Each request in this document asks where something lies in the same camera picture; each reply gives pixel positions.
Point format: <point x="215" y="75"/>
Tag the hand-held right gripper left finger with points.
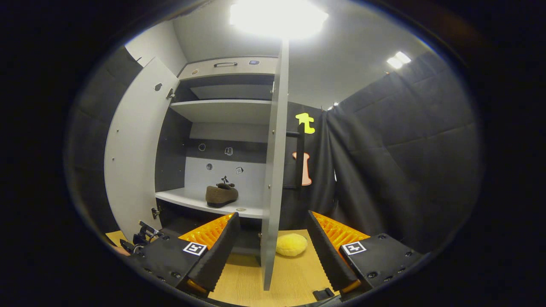
<point x="217" y="256"/>

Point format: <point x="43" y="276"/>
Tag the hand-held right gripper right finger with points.
<point x="330" y="256"/>

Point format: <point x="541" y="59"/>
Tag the brown shoe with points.
<point x="221" y="196"/>

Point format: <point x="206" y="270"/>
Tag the grey shoe cabinet door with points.
<point x="132" y="149"/>
<point x="273" y="192"/>

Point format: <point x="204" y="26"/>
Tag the grey shoe cabinet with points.
<point x="222" y="111"/>

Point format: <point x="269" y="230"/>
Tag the yellow plush cushion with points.
<point x="292" y="245"/>

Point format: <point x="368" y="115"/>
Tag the black backdrop cloth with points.
<point x="89" y="128"/>
<point x="405" y="149"/>

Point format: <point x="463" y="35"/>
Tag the small ceiling light panel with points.
<point x="333" y="105"/>
<point x="399" y="59"/>

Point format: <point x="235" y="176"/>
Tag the large ceiling light panel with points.
<point x="277" y="17"/>

